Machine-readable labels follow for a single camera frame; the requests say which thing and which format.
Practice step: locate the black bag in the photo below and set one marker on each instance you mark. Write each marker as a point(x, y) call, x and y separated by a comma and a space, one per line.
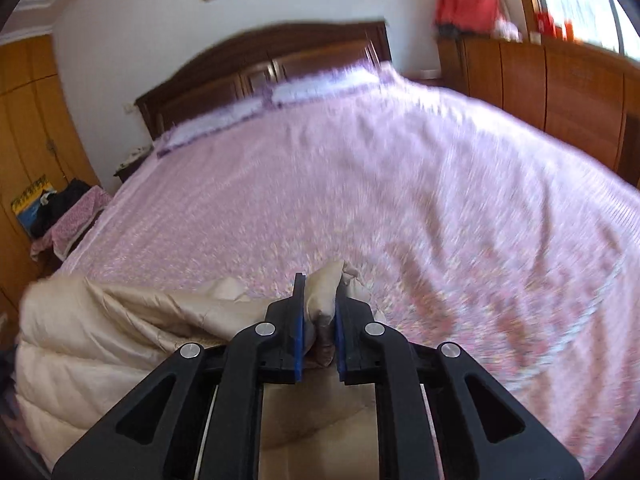
point(65, 205)

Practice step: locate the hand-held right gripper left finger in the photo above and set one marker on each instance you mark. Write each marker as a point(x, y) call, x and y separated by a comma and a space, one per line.
point(299, 327)

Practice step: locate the white items on nightstand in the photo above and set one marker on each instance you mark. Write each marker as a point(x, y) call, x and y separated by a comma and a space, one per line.
point(134, 154)

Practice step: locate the purple frilled pillow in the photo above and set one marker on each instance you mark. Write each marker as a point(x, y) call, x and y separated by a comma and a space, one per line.
point(215, 122)
point(325, 84)

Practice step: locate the light wooden wardrobe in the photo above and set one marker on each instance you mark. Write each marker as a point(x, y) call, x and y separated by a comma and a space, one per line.
point(30, 110)

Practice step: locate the yellow and blue board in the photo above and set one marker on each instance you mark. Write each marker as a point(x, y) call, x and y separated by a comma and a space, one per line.
point(25, 207)

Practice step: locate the red box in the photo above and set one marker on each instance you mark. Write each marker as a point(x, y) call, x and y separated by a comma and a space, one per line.
point(544, 22)

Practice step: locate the dark wooden headboard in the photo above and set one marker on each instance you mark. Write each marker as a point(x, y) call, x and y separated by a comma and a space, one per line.
point(225, 75)

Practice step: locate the white cloth bundle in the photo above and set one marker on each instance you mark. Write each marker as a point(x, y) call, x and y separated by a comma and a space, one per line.
point(507, 30)

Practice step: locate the dark wooden nightstand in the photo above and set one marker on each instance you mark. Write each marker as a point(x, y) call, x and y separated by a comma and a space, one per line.
point(127, 170)

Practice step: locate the low wooden cabinet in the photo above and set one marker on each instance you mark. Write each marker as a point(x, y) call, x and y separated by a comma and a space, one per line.
point(550, 90)

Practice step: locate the bed with purple floral bedspread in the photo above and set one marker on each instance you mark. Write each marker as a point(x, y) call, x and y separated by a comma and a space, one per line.
point(400, 185)

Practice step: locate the stool with floral cloth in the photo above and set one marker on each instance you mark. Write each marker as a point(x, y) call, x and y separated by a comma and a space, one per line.
point(75, 217)

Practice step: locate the beige puffer jacket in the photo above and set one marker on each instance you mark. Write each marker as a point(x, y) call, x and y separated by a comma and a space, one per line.
point(115, 340)

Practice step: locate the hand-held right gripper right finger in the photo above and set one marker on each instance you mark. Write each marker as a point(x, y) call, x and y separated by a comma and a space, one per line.
point(340, 340)

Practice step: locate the white wall switch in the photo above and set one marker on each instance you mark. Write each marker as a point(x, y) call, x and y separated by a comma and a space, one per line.
point(129, 108)

